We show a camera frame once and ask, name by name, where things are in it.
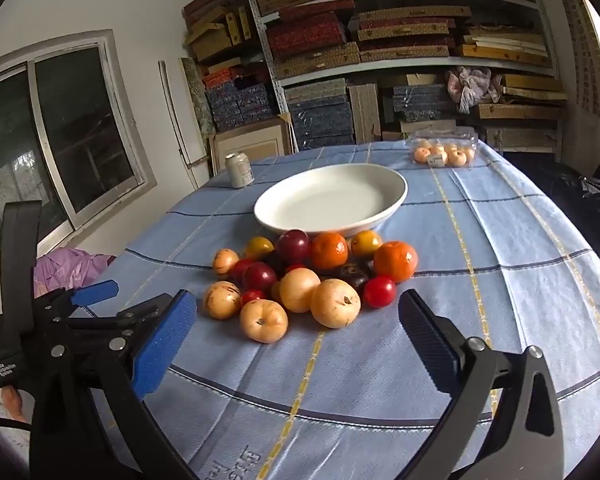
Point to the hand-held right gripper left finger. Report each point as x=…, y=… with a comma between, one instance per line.
x=162, y=347

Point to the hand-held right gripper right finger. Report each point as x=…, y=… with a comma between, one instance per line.
x=425, y=340

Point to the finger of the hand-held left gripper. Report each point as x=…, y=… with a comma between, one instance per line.
x=97, y=291
x=140, y=312

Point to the round red tomato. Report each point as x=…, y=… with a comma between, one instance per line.
x=379, y=291

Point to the small pale yellow apricot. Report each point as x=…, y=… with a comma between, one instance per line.
x=225, y=261

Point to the small red cherry tomato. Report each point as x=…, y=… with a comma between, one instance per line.
x=251, y=296

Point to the bright red plum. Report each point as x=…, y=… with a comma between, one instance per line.
x=238, y=270

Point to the dark red plum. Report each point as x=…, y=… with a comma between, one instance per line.
x=260, y=276

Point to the orange mandarin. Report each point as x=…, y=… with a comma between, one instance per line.
x=329, y=251
x=395, y=261

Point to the yellow tomato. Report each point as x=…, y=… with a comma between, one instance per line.
x=258, y=247
x=365, y=243

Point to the dark red apple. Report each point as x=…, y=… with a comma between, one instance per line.
x=293, y=246

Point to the white oval plate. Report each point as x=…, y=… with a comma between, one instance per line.
x=330, y=200

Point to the person's left forearm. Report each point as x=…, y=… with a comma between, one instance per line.
x=5, y=442

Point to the person's left hand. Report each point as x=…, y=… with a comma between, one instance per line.
x=11, y=399

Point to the pink plastic bag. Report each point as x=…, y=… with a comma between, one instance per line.
x=60, y=267

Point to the blue checked tablecloth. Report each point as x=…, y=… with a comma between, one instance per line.
x=480, y=310

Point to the dark brown ribbed tomato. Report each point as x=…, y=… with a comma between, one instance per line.
x=352, y=276

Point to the sliding glass window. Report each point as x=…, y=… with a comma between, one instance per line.
x=80, y=125

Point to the white drink can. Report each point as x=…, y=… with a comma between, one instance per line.
x=239, y=172

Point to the cluster of packed pale apricots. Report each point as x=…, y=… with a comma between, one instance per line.
x=455, y=156

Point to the white wooden strip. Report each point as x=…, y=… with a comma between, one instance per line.
x=172, y=110

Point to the clear plastic clamshell box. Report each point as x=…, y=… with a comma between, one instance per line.
x=442, y=136

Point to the black jacket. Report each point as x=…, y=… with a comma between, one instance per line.
x=595, y=205

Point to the green marbled board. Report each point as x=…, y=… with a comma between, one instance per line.
x=197, y=95

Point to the pile of assorted gift boxes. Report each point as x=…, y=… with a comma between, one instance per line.
x=240, y=105

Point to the cardboard sheet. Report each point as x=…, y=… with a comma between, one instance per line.
x=365, y=112

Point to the pink crumpled cloth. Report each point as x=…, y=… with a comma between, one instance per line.
x=470, y=87

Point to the white metal shelf rack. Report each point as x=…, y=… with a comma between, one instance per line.
x=266, y=55

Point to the stack of woven flat boxes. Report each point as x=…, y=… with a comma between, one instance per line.
x=405, y=25

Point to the woven bamboo blind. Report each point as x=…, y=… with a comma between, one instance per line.
x=585, y=50

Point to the wooden picture frame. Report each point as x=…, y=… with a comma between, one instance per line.
x=252, y=128

